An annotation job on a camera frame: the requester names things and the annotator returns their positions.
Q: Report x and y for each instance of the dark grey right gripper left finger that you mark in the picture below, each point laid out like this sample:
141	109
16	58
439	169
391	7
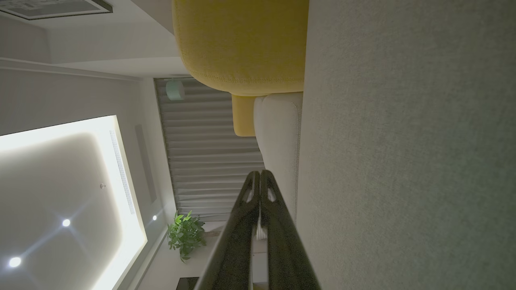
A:
234	249

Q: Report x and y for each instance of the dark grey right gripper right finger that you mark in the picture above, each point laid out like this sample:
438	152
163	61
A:
286	257

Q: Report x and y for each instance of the potted green leafy plant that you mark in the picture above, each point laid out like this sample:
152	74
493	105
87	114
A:
185	233

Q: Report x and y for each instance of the grey pleated curtain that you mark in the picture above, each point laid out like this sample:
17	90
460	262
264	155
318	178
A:
205	161

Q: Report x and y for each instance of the long grey sofa seat cushion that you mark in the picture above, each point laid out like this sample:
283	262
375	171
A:
280	133

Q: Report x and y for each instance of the yellow sofa armrest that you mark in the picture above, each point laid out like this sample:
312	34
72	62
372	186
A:
243	117

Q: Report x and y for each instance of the long ceiling air slot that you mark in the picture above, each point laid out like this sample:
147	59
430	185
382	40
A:
122	173

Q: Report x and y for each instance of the large grey sofa chaise cushion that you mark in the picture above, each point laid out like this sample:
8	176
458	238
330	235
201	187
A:
403	161

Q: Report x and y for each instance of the pale green cylinder fixture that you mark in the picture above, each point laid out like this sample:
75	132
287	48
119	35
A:
175	89

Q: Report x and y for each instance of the yellow sofa backrest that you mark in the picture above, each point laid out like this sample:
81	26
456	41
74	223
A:
242	44

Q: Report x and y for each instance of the dark framed ceiling vent panel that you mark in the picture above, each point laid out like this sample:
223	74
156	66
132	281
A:
52	7

